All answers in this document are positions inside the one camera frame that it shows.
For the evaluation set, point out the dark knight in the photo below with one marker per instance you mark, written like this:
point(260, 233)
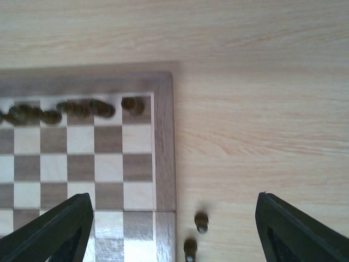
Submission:
point(101, 109)

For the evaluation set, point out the dark bishop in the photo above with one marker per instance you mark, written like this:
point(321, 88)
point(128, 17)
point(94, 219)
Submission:
point(76, 108)

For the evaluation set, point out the dark pawn file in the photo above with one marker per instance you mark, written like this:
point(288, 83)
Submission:
point(201, 219)

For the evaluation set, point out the dark king chess piece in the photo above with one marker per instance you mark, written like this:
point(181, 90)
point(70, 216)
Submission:
point(24, 114)

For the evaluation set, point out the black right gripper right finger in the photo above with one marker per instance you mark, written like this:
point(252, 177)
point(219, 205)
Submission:
point(288, 234)

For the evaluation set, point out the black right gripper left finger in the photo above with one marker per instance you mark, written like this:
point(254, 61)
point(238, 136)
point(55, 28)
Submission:
point(60, 234)

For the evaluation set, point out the wooden chess board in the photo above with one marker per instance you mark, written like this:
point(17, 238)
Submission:
point(127, 163)

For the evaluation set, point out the dark rook corner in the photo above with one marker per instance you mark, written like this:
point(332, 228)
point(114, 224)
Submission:
point(133, 105)

